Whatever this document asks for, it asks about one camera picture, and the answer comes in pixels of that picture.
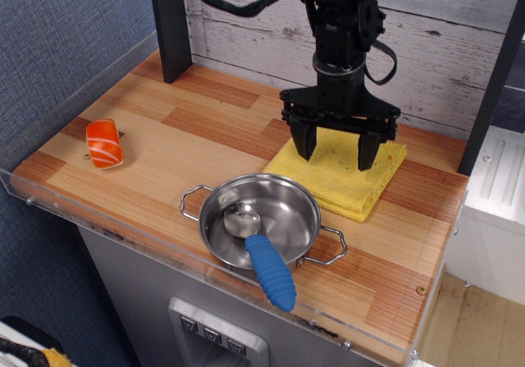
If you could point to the yellow towel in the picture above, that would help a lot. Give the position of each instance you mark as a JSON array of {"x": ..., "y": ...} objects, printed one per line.
[{"x": 332, "y": 176}]

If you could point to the black right vertical post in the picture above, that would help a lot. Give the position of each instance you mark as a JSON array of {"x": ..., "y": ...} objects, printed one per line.
[{"x": 503, "y": 64}]

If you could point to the white ribbed appliance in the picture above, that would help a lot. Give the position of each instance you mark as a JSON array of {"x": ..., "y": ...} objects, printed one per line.
[{"x": 487, "y": 246}]

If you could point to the blue handled metal spoon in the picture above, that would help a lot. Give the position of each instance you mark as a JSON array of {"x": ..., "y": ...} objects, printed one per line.
[{"x": 262, "y": 256}]

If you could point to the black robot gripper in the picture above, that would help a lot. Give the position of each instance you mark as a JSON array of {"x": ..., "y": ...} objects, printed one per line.
[{"x": 339, "y": 101}]

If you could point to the orange salmon sushi toy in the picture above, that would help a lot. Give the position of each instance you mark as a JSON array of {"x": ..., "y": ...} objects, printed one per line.
[{"x": 104, "y": 144}]

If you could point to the yellow object bottom left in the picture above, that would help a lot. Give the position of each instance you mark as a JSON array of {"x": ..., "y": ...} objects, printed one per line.
[{"x": 56, "y": 359}]

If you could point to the black vertical post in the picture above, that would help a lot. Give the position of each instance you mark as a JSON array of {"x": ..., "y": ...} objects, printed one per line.
[
  {"x": 172, "y": 37},
  {"x": 503, "y": 64}
]

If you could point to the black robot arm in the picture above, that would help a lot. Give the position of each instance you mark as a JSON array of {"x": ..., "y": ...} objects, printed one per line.
[{"x": 344, "y": 31}]

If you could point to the stainless steel pot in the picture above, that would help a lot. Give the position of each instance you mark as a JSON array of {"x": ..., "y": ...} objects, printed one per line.
[{"x": 269, "y": 205}]

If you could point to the black left vertical post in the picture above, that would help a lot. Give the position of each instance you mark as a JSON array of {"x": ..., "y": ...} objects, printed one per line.
[{"x": 172, "y": 37}]

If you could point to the silver button control panel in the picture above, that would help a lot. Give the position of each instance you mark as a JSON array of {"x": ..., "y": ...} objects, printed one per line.
[{"x": 205, "y": 339}]

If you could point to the clear acrylic table guard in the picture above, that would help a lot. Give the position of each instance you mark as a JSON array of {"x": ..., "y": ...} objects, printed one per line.
[{"x": 206, "y": 127}]

